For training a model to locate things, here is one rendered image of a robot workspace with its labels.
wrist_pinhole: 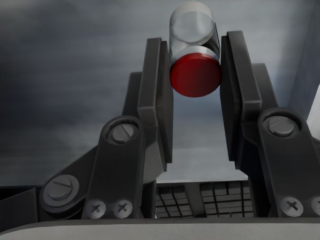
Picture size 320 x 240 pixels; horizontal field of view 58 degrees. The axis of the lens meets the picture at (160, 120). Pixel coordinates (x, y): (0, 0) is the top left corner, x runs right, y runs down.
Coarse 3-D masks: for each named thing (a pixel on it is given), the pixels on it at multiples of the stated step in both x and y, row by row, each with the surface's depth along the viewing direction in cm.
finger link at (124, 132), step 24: (120, 120) 8; (120, 144) 8; (144, 144) 8; (96, 168) 7; (120, 168) 7; (96, 192) 7; (120, 192) 7; (144, 192) 9; (96, 216) 6; (120, 216) 6; (144, 216) 8
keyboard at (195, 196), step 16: (160, 192) 43; (176, 192) 43; (192, 192) 45; (208, 192) 42; (224, 192) 42; (240, 192) 42; (160, 208) 46; (176, 208) 46; (192, 208) 48; (208, 208) 46; (224, 208) 46; (240, 208) 46
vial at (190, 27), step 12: (180, 12) 13; (192, 12) 13; (204, 12) 13; (180, 24) 12; (192, 24) 12; (204, 24) 12; (180, 36) 12; (192, 36) 11; (204, 36) 12; (216, 36) 12; (180, 48) 12; (192, 48) 11; (204, 48) 11; (216, 48) 12
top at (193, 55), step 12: (180, 60) 11; (192, 60) 11; (204, 60) 11; (216, 60) 11; (180, 72) 11; (192, 72) 11; (204, 72) 11; (216, 72) 11; (180, 84) 11; (192, 84) 12; (204, 84) 12; (216, 84) 11; (192, 96) 12
